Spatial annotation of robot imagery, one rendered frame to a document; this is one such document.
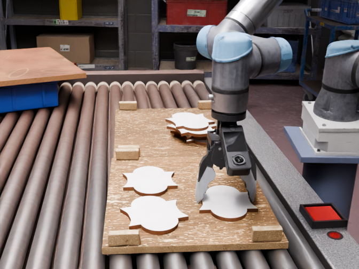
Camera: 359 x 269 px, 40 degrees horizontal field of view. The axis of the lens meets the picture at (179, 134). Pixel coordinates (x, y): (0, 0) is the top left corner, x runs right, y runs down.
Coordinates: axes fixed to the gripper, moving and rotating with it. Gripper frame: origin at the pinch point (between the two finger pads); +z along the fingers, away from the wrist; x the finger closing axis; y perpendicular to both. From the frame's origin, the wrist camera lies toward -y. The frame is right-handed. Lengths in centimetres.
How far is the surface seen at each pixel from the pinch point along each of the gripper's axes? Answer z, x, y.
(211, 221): 0.6, 4.1, -6.9
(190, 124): -4.4, 3.5, 37.9
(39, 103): 0, 52, 72
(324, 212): 1.4, -20.7, -3.1
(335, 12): 0, -159, 340
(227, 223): 0.6, 1.0, -7.8
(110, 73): -1, 29, 111
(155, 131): 0.4, 13.0, 45.5
